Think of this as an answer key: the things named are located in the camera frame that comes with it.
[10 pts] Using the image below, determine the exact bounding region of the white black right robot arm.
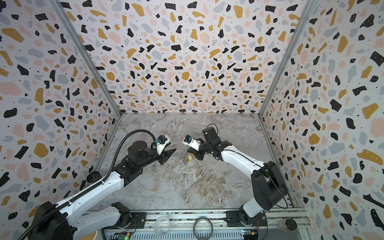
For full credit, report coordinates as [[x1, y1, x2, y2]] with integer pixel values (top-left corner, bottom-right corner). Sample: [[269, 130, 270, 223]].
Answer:
[[183, 127, 289, 226]]

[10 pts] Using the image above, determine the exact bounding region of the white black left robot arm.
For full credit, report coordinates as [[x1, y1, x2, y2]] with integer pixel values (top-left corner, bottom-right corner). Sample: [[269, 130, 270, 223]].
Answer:
[[25, 140, 176, 240]]

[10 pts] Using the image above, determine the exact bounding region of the black round knob bottle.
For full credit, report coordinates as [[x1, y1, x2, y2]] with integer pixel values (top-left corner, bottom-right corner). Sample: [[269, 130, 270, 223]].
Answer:
[[86, 171, 102, 184]]

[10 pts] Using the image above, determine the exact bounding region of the clear glass bowl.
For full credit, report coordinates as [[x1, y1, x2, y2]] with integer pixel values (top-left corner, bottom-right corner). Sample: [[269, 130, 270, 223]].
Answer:
[[154, 217, 171, 236]]

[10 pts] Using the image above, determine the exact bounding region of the wooden tray white rim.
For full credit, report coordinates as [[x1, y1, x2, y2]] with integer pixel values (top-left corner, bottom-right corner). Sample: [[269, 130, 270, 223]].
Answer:
[[80, 231, 98, 240]]

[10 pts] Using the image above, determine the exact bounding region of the jar with black lid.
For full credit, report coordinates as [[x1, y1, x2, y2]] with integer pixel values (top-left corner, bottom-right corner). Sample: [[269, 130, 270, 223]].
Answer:
[[278, 219, 298, 233]]

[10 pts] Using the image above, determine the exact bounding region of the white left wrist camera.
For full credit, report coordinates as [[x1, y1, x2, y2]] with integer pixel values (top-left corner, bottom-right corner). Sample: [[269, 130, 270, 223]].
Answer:
[[156, 135, 170, 156]]

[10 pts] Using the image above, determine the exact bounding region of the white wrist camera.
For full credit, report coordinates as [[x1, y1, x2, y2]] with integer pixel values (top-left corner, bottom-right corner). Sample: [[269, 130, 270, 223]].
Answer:
[[156, 135, 170, 156], [183, 135, 201, 151]]

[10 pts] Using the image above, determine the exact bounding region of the black corrugated cable conduit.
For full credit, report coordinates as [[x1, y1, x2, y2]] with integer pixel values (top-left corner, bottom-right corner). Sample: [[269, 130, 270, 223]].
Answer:
[[17, 129, 157, 240]]

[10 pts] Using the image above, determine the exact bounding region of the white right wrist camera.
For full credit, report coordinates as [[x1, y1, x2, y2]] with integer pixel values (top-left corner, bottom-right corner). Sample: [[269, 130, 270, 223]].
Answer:
[[183, 135, 201, 151]]

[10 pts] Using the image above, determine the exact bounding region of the grey ring coil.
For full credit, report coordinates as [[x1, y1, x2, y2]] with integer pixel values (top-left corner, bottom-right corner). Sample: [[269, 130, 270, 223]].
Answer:
[[193, 217, 214, 240]]

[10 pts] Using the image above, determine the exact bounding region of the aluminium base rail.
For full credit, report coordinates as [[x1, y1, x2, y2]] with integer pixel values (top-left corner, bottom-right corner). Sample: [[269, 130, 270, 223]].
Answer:
[[101, 207, 310, 233]]

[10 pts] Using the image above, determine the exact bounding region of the aluminium corner post left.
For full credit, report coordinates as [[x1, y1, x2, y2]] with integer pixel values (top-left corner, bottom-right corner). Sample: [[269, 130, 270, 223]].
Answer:
[[48, 1, 122, 118]]

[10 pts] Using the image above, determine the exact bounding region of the aluminium corner post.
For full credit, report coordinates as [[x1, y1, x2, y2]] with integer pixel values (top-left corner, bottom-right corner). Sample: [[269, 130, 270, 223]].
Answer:
[[258, 0, 318, 119], [48, 1, 122, 118]]

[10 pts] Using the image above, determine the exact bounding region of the aluminium corner post right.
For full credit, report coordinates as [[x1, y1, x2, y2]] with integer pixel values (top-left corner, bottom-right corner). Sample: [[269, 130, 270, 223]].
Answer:
[[258, 0, 318, 119]]

